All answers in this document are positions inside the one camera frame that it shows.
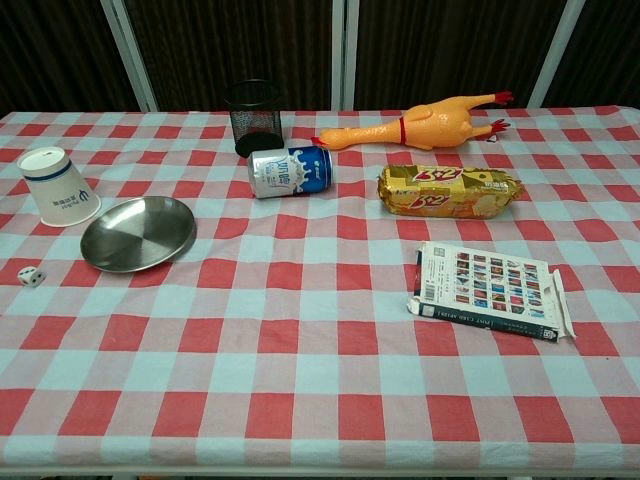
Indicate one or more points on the black mesh pen holder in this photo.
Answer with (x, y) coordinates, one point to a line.
(256, 125)

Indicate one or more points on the blue white drink can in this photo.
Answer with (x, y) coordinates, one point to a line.
(290, 172)

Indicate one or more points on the white paper cup blue logo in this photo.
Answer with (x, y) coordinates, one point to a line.
(60, 190)

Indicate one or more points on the round metal plate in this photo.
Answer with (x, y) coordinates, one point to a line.
(137, 235)

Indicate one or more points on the yellow rubber chicken toy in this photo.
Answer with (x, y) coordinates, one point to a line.
(440, 122)

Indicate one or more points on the red white checked tablecloth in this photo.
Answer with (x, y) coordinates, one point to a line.
(300, 350)

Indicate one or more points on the dark brown partition panel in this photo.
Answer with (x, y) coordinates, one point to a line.
(225, 40)
(450, 40)
(610, 50)
(50, 50)

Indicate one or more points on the small white die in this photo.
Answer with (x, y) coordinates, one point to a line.
(32, 277)

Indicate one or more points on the yellow biscuit packet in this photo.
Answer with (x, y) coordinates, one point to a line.
(450, 195)

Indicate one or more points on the white partition post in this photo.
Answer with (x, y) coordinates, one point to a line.
(129, 50)
(345, 50)
(557, 50)

